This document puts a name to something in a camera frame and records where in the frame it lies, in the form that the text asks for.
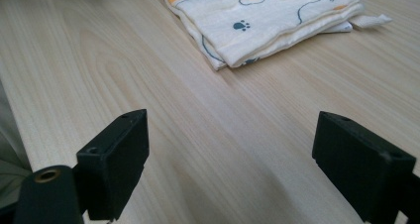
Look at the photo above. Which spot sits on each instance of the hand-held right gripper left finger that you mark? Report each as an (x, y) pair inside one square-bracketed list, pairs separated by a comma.
[(114, 164)]

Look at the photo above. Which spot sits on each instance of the white printed cloth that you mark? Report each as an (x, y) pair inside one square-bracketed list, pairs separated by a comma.
[(264, 21)]

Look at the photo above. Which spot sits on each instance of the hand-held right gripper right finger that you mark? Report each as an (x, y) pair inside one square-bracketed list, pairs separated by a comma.
[(360, 171)]

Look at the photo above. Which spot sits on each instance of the grey curtain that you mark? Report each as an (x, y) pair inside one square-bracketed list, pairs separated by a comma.
[(10, 158)]

